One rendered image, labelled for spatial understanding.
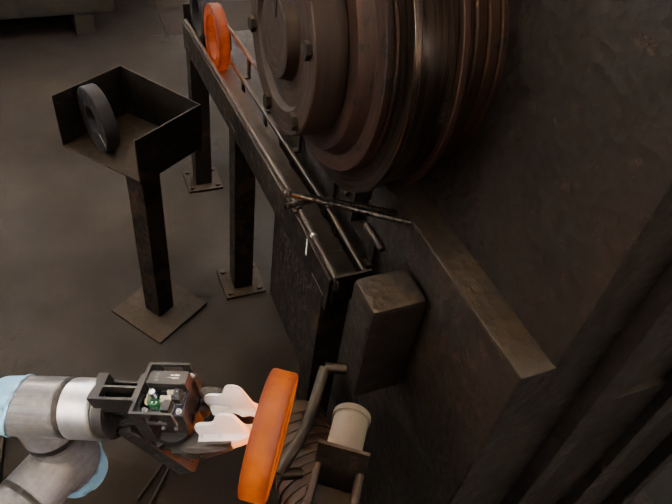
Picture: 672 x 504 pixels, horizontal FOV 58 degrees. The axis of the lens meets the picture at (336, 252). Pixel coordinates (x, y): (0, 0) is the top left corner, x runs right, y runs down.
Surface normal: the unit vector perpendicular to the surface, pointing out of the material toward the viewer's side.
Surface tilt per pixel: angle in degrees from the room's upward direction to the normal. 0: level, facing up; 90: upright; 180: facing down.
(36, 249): 0
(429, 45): 69
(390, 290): 0
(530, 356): 0
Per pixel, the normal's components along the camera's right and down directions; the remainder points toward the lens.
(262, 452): -0.01, -0.07
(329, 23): 0.37, 0.20
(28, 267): 0.12, -0.72
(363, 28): -0.07, 0.34
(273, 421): 0.08, -0.44
